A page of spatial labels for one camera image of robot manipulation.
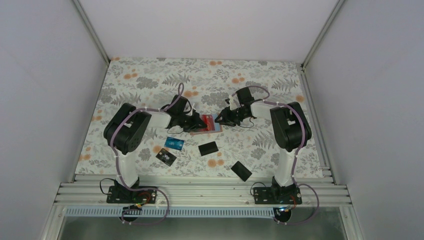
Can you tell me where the red VIP card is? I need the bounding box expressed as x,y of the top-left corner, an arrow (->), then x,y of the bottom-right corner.
202,115 -> 215,128
193,127 -> 215,134

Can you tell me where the brown leather card holder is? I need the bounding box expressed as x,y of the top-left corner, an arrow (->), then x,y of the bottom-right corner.
190,113 -> 223,136

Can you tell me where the aluminium rail frame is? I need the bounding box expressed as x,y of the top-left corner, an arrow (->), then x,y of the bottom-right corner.
41,167 -> 363,240

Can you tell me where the black card centre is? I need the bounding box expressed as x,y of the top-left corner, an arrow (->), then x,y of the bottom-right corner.
198,141 -> 219,156

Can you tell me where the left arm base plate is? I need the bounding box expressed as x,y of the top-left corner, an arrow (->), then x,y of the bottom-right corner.
106,185 -> 158,204

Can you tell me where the blue card upper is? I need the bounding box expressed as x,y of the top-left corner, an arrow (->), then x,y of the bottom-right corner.
164,136 -> 185,151

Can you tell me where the floral table mat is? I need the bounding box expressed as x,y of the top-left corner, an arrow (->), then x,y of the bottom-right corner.
75,57 -> 307,178

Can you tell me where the black VIP card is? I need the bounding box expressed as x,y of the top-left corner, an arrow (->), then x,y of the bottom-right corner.
155,148 -> 177,167

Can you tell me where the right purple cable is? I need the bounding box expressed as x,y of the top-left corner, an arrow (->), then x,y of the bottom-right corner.
231,85 -> 321,227

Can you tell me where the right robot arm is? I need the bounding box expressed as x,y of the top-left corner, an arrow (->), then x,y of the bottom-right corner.
214,87 -> 312,204

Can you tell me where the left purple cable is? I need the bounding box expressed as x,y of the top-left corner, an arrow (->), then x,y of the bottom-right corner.
109,82 -> 185,226

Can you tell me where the purple cable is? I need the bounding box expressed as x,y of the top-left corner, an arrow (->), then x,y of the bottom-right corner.
231,85 -> 321,227
109,82 -> 185,226

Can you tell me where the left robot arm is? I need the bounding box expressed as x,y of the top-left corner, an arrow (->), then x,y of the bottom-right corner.
103,95 -> 207,203

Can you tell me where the black card right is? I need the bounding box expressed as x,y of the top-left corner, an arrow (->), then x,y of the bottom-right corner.
230,161 -> 252,182

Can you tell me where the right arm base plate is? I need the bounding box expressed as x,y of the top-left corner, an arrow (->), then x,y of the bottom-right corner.
252,187 -> 303,205

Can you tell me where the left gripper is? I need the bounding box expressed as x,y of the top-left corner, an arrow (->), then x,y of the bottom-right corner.
177,112 -> 207,133

